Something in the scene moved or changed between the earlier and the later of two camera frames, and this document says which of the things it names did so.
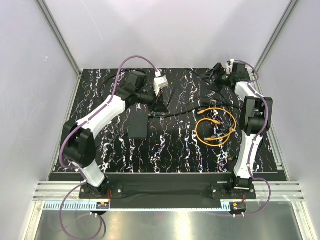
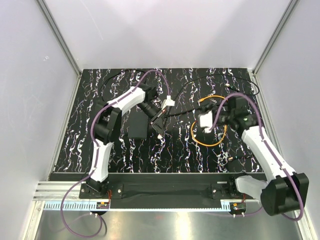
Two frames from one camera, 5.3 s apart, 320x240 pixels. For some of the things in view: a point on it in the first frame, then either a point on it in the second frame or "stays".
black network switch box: x=138 y=121 stays
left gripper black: x=159 y=106 to x=157 y=122
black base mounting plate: x=168 y=190 stays
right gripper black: x=218 y=70 to x=207 y=106
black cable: x=117 y=75 stays
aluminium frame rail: x=58 y=191 stays
